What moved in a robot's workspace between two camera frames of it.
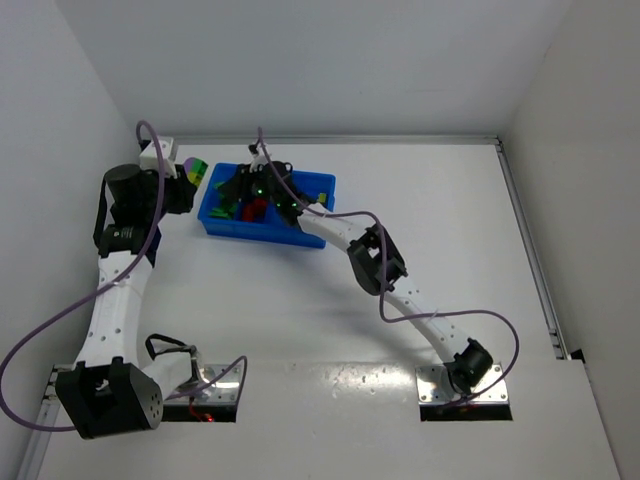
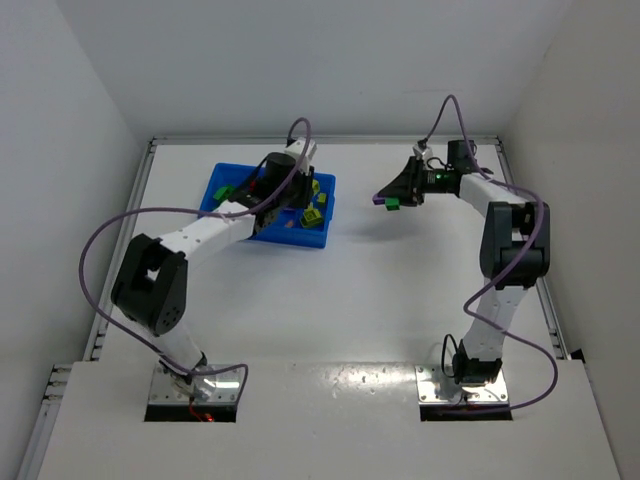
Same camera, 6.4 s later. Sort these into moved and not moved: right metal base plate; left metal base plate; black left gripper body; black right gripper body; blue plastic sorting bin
Moved: black right gripper body; black left gripper body
Not moved: right metal base plate; blue plastic sorting bin; left metal base plate
